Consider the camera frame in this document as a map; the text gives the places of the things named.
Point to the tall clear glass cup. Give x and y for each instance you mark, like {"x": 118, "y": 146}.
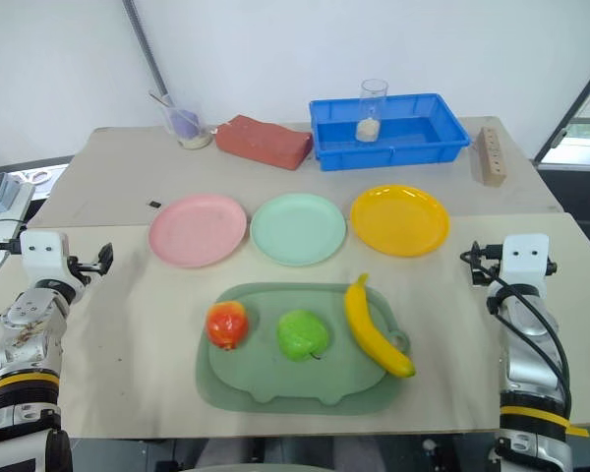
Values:
{"x": 372, "y": 113}

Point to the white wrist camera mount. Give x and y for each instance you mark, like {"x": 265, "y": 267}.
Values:
{"x": 525, "y": 260}
{"x": 41, "y": 255}

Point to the grey threaded metal rod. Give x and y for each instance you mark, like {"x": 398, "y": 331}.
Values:
{"x": 147, "y": 49}

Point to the yellow banana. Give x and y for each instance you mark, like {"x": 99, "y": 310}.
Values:
{"x": 369, "y": 329}

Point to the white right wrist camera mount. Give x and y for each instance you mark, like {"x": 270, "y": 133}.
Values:
{"x": 525, "y": 260}

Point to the red brick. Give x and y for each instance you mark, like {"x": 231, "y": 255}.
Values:
{"x": 263, "y": 142}

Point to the clear cup with powder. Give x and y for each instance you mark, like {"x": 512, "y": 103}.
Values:
{"x": 189, "y": 125}

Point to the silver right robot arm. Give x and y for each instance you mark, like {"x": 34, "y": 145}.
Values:
{"x": 526, "y": 339}

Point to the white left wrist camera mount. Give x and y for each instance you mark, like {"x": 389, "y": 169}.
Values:
{"x": 41, "y": 255}

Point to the mint green plate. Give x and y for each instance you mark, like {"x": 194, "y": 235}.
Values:
{"x": 299, "y": 229}

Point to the green apple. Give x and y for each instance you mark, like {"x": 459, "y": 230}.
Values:
{"x": 302, "y": 335}

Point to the yellow plate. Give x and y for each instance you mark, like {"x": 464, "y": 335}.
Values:
{"x": 399, "y": 220}

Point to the metal spoon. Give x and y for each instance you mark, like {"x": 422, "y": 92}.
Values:
{"x": 161, "y": 99}

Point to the blue plastic bin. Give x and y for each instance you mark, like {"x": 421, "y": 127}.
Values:
{"x": 388, "y": 142}

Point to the white grey device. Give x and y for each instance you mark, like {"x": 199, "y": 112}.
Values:
{"x": 2, "y": 196}

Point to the green plastic tray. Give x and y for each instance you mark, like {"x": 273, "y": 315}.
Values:
{"x": 275, "y": 378}

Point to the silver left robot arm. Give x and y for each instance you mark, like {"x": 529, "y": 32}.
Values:
{"x": 29, "y": 319}

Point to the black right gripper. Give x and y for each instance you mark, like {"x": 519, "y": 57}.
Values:
{"x": 494, "y": 268}

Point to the pink plate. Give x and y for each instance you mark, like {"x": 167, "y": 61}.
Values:
{"x": 197, "y": 230}

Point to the purple scoop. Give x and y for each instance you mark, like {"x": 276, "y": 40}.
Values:
{"x": 186, "y": 122}

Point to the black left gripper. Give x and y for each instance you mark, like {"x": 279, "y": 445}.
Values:
{"x": 81, "y": 269}

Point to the red apple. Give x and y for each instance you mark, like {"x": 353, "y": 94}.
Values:
{"x": 227, "y": 325}

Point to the dark tent pole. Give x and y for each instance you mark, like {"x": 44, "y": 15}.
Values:
{"x": 570, "y": 108}

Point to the wooden block with holes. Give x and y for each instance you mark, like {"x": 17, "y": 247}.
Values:
{"x": 490, "y": 157}

